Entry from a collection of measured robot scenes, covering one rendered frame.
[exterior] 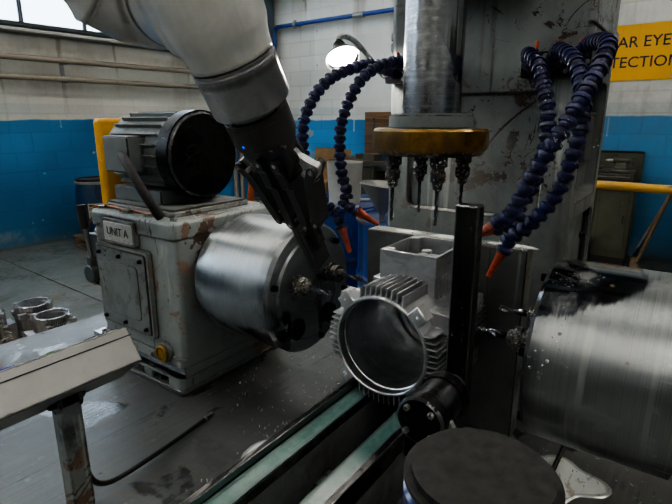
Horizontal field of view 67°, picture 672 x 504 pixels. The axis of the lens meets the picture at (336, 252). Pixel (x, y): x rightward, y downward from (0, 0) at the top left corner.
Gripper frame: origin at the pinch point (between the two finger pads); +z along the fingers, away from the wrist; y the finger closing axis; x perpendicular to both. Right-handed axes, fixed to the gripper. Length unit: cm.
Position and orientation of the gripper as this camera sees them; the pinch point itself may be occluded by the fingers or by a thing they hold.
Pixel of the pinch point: (312, 243)
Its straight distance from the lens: 68.7
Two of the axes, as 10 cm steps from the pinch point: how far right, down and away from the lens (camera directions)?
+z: 2.9, 7.3, 6.2
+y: -8.2, -1.5, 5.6
